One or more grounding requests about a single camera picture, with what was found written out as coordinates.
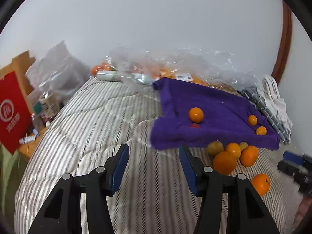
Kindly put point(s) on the red small apple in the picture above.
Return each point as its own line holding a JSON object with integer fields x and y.
{"x": 194, "y": 126}

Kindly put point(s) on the white striped towel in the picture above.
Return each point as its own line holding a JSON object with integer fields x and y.
{"x": 268, "y": 90}

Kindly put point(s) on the red paper bag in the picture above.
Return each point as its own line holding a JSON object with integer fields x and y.
{"x": 15, "y": 116}

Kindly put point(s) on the white bottle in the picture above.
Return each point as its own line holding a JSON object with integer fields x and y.
{"x": 108, "y": 75}

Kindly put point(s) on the small carton box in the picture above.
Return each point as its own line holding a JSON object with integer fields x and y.
{"x": 49, "y": 104}

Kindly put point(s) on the grey plastic bag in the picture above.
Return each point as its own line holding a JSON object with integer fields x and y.
{"x": 63, "y": 73}

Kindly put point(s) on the greenish yellow fruit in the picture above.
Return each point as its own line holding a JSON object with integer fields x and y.
{"x": 214, "y": 148}

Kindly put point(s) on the smallest orange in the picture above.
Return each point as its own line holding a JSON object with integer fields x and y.
{"x": 261, "y": 130}

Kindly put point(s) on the grey checked cloth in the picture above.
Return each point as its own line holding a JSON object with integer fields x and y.
{"x": 274, "y": 120}

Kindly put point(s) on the striped bed quilt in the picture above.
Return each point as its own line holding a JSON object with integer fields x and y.
{"x": 153, "y": 197}

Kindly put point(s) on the orange tangerine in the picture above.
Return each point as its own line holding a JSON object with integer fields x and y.
{"x": 249, "y": 155}

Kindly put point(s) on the clear plastic bag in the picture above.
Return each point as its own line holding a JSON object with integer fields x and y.
{"x": 139, "y": 68}

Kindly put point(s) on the person's right hand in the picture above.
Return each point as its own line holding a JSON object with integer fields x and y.
{"x": 302, "y": 210}

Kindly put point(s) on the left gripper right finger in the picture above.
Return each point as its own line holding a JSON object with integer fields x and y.
{"x": 247, "y": 213}

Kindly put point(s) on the small greenish fruit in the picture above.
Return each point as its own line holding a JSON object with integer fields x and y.
{"x": 243, "y": 145}

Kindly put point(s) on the orange persimmon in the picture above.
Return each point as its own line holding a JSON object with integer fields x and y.
{"x": 261, "y": 183}

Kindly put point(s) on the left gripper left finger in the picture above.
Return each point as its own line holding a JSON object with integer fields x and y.
{"x": 60, "y": 213}

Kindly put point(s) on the small orange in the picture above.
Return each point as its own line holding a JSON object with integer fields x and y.
{"x": 252, "y": 120}

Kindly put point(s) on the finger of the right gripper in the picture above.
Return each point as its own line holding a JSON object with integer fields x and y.
{"x": 293, "y": 157}
{"x": 291, "y": 169}

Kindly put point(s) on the purple towel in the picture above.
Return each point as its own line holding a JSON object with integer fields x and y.
{"x": 225, "y": 118}

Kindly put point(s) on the brown door frame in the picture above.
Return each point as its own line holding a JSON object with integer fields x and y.
{"x": 285, "y": 43}

